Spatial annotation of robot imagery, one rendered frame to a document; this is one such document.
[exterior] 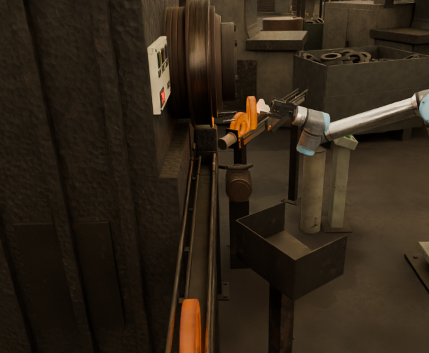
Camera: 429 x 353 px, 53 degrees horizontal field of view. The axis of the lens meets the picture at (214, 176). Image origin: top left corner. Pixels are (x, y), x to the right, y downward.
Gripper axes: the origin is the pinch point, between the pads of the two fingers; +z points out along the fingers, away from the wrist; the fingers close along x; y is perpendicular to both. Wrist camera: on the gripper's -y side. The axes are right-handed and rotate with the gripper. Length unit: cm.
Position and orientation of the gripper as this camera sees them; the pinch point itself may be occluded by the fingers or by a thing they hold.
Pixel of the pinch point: (252, 108)
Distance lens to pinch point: 204.6
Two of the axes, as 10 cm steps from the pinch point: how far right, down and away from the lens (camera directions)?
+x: -0.1, 4.0, -9.2
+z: -9.7, -2.3, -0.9
